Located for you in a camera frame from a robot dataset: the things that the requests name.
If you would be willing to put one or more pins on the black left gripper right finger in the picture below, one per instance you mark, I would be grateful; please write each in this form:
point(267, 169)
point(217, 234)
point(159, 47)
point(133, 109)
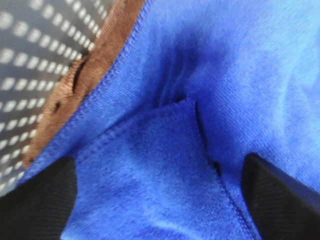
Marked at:
point(281, 207)

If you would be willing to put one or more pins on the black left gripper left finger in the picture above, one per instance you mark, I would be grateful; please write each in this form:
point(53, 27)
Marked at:
point(39, 208)

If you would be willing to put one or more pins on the blue microfibre towel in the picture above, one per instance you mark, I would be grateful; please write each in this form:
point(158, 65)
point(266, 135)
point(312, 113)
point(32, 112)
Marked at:
point(160, 144)

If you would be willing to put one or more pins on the brown towel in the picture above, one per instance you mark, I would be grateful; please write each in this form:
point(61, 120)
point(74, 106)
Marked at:
point(84, 75)

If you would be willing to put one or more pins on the grey perforated plastic basket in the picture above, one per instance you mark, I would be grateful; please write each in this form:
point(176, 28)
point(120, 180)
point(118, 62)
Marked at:
point(39, 42)

